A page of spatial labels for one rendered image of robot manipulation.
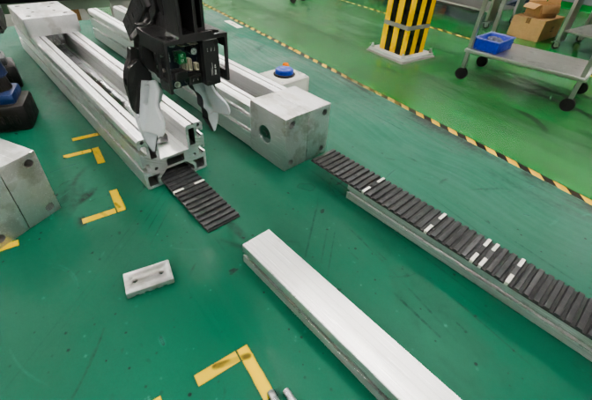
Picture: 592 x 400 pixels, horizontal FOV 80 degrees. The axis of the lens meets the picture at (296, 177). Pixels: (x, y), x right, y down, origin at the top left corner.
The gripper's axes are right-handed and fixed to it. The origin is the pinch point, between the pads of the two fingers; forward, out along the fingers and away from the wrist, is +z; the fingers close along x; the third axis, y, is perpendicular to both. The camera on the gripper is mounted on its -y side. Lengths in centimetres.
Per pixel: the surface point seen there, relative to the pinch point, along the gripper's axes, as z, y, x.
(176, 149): 5.8, -5.0, 1.0
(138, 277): 9.5, 11.0, -12.4
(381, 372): 7.2, 35.6, -1.1
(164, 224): 10.3, 4.1, -6.2
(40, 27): 0, -61, -3
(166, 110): 1.8, -10.1, 2.6
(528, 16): 63, -110, 513
